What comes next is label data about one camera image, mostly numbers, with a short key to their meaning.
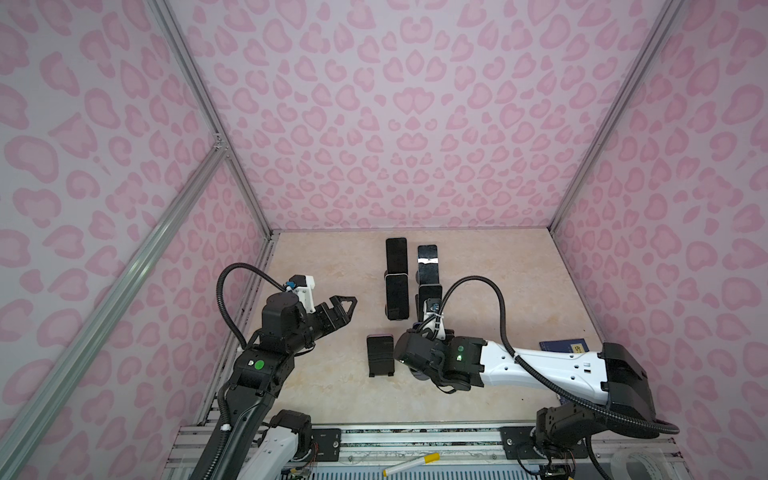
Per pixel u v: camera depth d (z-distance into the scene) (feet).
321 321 2.03
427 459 2.32
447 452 2.37
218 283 1.66
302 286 2.13
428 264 3.19
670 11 2.27
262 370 1.58
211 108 2.77
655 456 2.23
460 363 1.68
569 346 3.01
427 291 3.02
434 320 2.10
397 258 3.22
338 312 2.05
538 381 1.43
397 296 3.02
